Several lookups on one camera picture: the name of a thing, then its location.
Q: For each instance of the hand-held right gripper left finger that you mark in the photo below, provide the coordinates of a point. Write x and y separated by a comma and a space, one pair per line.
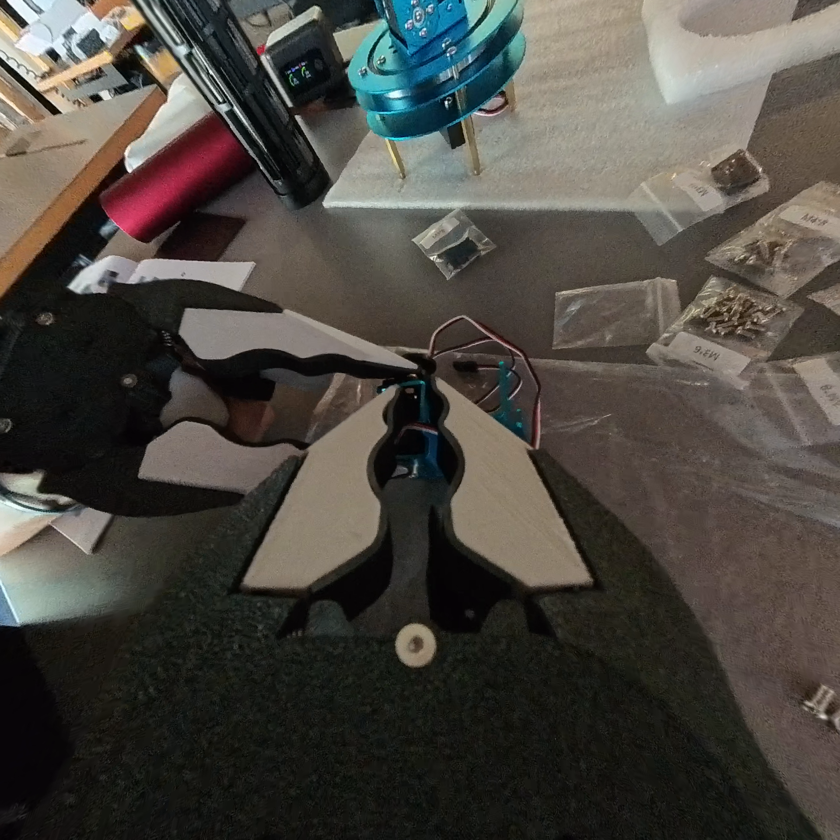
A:
321, 512

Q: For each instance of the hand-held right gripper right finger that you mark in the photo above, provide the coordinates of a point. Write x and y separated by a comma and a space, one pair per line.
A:
518, 518

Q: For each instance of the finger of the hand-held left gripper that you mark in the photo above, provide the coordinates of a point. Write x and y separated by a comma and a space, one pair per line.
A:
210, 459
275, 334

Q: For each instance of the blue metal U bracket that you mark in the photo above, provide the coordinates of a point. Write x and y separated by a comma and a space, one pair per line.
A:
508, 420

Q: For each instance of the black servo with blue mount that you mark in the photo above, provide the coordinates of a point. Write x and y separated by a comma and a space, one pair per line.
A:
423, 456

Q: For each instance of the blue robot arm base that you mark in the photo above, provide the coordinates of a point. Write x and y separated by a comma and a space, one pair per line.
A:
426, 85

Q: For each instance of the person's left hand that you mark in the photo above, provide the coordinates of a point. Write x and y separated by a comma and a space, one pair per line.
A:
253, 420

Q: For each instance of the white instruction booklet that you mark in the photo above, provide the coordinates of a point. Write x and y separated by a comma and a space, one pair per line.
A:
197, 275

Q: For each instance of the large clear plastic bag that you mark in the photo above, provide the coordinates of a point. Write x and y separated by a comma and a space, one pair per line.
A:
656, 459

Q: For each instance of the red metal cylinder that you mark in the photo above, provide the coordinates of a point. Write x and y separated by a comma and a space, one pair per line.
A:
177, 177

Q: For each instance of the clear bag with black parts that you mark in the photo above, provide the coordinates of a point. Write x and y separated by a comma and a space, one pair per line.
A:
453, 253

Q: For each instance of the wood-edged table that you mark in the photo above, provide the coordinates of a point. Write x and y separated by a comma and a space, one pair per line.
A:
39, 184

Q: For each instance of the black ribbed cylinder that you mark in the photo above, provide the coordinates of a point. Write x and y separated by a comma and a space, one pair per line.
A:
262, 118

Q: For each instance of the white cloth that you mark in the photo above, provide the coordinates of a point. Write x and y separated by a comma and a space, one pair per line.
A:
177, 105

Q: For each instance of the small black display device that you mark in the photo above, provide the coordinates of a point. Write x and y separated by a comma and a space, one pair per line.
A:
308, 59

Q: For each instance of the pile of small screw bags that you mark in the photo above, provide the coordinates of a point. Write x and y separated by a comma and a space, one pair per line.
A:
735, 315

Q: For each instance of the background shelving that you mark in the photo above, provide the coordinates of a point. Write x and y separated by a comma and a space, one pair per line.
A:
65, 65

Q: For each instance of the white foam sheet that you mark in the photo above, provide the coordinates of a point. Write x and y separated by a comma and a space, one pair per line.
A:
577, 131

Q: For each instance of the white foam frame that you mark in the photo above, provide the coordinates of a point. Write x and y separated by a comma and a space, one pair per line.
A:
689, 72

